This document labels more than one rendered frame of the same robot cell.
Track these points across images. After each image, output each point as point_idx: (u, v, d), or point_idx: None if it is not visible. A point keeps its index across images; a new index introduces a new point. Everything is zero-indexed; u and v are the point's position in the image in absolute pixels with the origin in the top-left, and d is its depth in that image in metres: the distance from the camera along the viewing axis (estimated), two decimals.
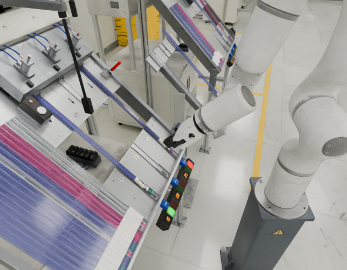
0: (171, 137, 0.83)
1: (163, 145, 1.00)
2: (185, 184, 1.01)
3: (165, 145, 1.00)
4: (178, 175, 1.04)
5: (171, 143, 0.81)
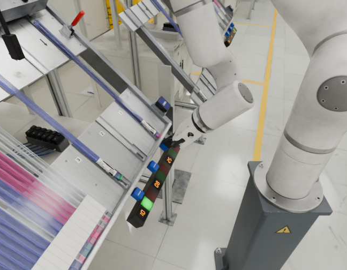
0: (171, 137, 0.83)
1: (147, 128, 0.81)
2: (168, 171, 0.81)
3: (150, 128, 0.81)
4: (160, 160, 0.84)
5: (171, 143, 0.81)
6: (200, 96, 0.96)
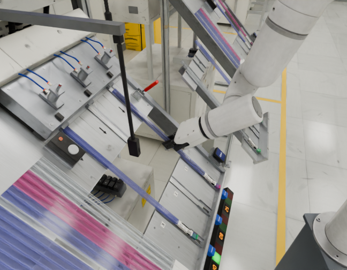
0: (170, 147, 0.81)
1: (209, 180, 0.87)
2: (227, 220, 0.87)
3: (211, 180, 0.87)
4: (218, 209, 0.90)
5: (174, 136, 0.83)
6: (249, 143, 1.02)
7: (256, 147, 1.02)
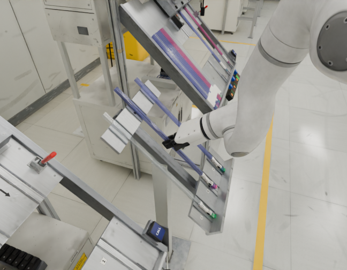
0: (170, 146, 0.81)
1: (206, 180, 0.89)
2: None
3: (209, 180, 0.89)
4: None
5: (174, 136, 0.84)
6: (201, 208, 0.82)
7: (209, 213, 0.82)
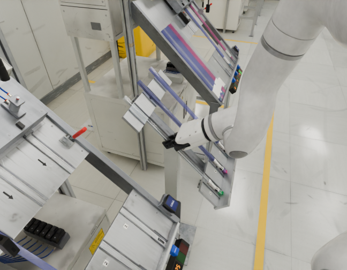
0: (170, 146, 0.81)
1: (217, 165, 0.98)
2: None
3: (220, 166, 0.98)
4: (167, 267, 0.78)
5: (174, 136, 0.84)
6: (209, 185, 0.90)
7: (217, 189, 0.90)
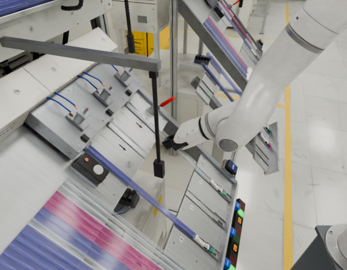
0: (170, 146, 0.81)
1: (263, 139, 1.12)
2: (240, 232, 0.89)
3: (265, 139, 1.12)
4: None
5: (174, 136, 0.83)
6: (212, 186, 0.88)
7: (220, 190, 0.89)
